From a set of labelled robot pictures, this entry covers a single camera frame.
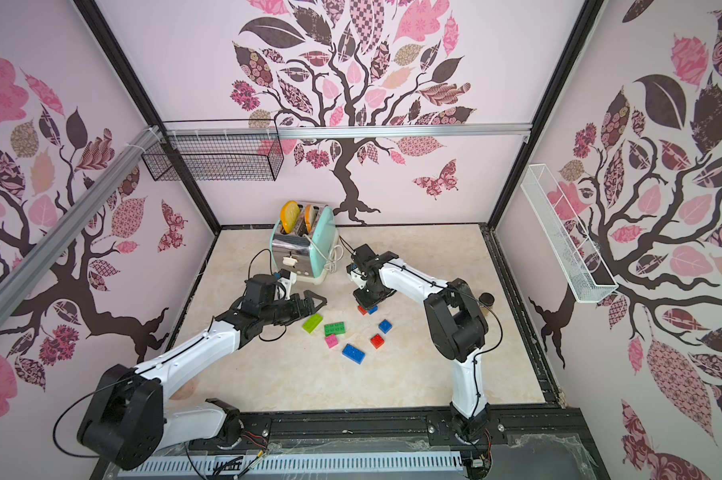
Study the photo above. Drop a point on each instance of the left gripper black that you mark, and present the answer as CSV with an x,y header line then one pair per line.
x,y
300,312

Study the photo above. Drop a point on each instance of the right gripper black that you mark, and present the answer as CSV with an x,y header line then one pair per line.
x,y
364,264

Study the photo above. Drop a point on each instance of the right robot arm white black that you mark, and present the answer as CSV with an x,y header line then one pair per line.
x,y
456,321

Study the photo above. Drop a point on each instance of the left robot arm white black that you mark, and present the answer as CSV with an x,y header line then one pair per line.
x,y
128,419

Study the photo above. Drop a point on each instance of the lime green lego brick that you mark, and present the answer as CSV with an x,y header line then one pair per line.
x,y
312,323

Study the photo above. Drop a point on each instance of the pink lego brick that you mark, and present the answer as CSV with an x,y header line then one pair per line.
x,y
332,341

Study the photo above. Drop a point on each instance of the small blue lego brick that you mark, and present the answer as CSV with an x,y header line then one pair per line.
x,y
385,326

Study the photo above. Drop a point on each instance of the mint green toaster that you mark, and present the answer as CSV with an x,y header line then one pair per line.
x,y
312,258

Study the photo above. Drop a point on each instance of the brown toast slice right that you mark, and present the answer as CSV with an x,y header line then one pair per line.
x,y
310,219

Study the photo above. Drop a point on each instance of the yellow toast slice left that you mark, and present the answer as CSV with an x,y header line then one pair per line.
x,y
289,216

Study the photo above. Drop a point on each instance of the brown cylindrical cup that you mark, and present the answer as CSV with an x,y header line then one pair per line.
x,y
486,300

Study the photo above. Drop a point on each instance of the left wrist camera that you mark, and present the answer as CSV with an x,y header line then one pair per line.
x,y
287,279

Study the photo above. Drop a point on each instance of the black wire basket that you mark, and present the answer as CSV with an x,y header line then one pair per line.
x,y
243,151

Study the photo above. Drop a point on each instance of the white cable duct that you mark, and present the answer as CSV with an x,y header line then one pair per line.
x,y
292,465

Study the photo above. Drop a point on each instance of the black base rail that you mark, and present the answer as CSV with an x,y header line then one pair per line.
x,y
521,442

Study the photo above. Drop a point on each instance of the white wire basket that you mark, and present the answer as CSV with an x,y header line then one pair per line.
x,y
555,206

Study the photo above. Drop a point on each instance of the aluminium rail left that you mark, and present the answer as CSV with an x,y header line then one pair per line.
x,y
21,281

